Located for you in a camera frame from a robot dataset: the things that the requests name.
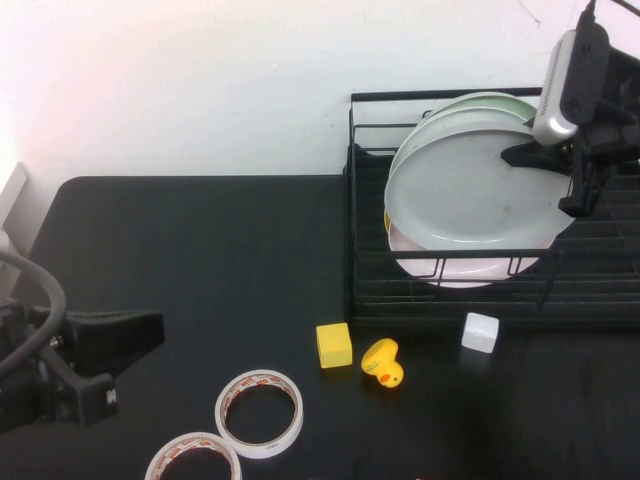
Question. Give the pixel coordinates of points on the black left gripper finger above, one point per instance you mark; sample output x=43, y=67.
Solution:
x=95, y=400
x=120, y=335

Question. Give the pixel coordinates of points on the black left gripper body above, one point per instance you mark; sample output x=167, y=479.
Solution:
x=25, y=395

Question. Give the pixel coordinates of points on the green plate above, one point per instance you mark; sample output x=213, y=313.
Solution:
x=500, y=99

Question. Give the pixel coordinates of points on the white cube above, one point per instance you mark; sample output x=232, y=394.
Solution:
x=479, y=333

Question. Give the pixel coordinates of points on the pale mint plate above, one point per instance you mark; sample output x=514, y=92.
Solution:
x=450, y=122

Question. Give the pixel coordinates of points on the yellow rubber duck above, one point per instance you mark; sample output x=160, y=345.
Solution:
x=381, y=362

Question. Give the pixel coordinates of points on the white double-sided tape roll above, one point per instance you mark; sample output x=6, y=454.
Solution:
x=295, y=410
x=165, y=452

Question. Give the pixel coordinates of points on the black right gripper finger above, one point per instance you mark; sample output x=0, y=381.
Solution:
x=535, y=156
x=587, y=187

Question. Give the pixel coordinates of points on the yellow foam cube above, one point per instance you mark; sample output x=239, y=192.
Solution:
x=334, y=346

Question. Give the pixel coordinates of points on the pink plate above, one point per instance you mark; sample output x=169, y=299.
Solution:
x=465, y=277

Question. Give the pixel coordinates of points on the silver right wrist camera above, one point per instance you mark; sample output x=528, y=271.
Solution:
x=552, y=90

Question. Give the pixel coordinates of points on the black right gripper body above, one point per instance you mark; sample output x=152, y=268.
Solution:
x=622, y=115

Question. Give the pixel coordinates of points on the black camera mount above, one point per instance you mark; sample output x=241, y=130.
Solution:
x=592, y=70

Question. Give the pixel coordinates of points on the yellow plate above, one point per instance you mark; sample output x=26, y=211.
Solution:
x=387, y=220

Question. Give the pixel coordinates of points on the grey plate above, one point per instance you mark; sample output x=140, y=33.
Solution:
x=475, y=200

